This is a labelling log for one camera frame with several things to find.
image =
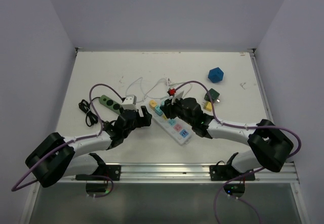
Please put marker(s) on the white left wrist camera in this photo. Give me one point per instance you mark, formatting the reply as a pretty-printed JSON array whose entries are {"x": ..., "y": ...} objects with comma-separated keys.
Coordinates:
[{"x": 129, "y": 102}]

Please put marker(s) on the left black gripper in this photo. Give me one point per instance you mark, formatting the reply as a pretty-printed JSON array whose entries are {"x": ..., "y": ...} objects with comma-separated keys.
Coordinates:
[{"x": 144, "y": 121}]

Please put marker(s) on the aluminium front rail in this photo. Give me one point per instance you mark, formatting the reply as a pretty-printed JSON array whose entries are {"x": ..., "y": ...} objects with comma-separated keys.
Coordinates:
[{"x": 181, "y": 173}]

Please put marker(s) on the dark green plug adapter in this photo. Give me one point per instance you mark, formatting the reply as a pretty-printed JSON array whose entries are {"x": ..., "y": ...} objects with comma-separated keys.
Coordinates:
[{"x": 212, "y": 96}]

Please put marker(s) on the aluminium rail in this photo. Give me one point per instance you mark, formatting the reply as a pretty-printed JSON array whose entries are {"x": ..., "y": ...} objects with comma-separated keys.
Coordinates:
[
  {"x": 260, "y": 82},
  {"x": 181, "y": 173}
]

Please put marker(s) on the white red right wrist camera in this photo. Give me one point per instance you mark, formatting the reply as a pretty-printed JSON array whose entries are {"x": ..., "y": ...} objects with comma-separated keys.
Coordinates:
[{"x": 175, "y": 94}]

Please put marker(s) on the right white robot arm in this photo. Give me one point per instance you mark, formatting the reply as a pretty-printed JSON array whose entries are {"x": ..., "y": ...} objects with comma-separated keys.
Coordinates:
[{"x": 206, "y": 126}]

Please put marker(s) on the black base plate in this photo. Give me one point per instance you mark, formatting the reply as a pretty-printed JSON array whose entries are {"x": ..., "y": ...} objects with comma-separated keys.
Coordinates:
[
  {"x": 111, "y": 172},
  {"x": 222, "y": 172}
]

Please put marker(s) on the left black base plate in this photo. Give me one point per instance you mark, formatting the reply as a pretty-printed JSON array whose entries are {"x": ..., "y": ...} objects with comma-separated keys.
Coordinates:
[{"x": 111, "y": 172}]

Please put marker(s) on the teal plug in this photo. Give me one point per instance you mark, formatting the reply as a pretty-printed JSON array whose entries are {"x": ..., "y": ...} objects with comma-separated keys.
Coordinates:
[{"x": 158, "y": 110}]

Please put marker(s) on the white power strip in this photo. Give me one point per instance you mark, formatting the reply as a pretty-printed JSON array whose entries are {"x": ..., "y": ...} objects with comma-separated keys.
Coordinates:
[{"x": 177, "y": 129}]

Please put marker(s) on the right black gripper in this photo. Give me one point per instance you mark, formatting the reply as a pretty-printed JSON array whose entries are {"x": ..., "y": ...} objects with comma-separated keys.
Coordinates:
[{"x": 169, "y": 106}]

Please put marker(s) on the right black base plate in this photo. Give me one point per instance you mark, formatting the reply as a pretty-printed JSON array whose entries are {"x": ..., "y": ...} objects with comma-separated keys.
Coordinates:
[{"x": 222, "y": 172}]

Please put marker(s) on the blue plug adapter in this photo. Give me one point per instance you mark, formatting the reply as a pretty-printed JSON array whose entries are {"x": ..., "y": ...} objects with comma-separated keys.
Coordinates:
[{"x": 215, "y": 75}]

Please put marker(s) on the green power strip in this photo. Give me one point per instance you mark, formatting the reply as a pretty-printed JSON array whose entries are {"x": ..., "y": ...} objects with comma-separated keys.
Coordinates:
[{"x": 110, "y": 104}]

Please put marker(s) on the yellow plug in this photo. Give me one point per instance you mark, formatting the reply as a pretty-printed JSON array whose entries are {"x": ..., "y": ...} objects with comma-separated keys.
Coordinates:
[{"x": 207, "y": 106}]

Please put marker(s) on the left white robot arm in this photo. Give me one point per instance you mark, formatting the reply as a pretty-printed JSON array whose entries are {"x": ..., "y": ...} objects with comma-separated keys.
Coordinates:
[{"x": 59, "y": 156}]

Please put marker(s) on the aluminium right side rail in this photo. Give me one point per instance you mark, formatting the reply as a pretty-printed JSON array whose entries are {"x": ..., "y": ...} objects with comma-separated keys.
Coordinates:
[{"x": 260, "y": 82}]

